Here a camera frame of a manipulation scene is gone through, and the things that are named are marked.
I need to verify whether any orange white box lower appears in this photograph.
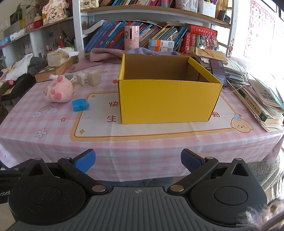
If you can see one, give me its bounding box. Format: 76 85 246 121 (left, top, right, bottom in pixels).
148 47 173 52

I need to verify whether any pink plush toy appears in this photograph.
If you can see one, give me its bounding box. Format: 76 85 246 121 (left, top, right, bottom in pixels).
44 75 73 103

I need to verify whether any pink purple scarf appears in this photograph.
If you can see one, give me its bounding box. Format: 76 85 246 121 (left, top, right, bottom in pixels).
89 48 180 64

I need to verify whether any black smartphone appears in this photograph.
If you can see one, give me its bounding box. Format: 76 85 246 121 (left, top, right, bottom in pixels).
209 59 228 87

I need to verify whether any red thick dictionary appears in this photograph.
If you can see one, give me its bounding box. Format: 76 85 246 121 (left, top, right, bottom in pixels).
180 24 219 53

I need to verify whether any pink cat ornament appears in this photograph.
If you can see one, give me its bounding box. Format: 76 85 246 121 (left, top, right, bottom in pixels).
42 0 69 25

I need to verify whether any beige staple box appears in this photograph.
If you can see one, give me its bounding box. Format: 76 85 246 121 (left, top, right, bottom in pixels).
87 71 101 86

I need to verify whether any dark grey garment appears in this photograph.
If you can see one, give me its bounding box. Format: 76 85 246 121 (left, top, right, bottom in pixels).
28 57 48 76

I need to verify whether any white shirt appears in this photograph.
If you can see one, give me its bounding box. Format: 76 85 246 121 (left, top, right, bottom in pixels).
1 53 33 82

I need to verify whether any blue packet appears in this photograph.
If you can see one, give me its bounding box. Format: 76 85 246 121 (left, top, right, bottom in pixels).
72 98 89 112

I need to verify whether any wooden chess box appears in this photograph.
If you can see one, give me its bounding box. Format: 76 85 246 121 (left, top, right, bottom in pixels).
35 56 78 83

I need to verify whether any orange white box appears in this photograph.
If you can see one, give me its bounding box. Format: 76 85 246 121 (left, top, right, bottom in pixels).
148 39 175 48
148 47 173 52

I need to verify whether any yellow tape roll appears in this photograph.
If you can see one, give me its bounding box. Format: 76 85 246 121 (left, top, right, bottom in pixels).
64 74 77 87

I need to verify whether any brown paper envelope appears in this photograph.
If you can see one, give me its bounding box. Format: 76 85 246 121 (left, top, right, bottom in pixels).
195 48 228 63

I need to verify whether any orange white box upper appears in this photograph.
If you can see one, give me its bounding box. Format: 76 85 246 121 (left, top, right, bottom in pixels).
148 39 175 48

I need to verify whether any beige tissue pack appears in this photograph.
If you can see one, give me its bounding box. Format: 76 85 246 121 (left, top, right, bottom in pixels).
47 47 79 67

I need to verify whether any pink cylindrical device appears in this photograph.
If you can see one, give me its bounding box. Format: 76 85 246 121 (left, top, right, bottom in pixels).
124 26 140 50

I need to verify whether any white bookshelf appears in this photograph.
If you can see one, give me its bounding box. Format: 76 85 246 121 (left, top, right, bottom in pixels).
1 1 237 66

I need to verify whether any yellow cardboard box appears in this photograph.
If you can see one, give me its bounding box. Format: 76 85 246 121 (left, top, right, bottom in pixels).
118 53 222 124

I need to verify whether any pink checkered tablecloth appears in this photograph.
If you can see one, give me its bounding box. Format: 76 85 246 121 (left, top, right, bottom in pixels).
1 64 283 181

